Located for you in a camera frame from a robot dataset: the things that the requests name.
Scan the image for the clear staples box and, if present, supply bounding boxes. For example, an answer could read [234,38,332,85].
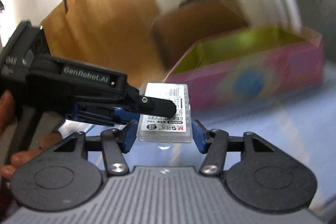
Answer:
[137,83,193,143]

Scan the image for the person's left hand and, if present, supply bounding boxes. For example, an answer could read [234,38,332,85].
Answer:
[1,90,62,182]

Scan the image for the pink tin box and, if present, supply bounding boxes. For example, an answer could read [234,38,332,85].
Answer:
[165,26,325,109]

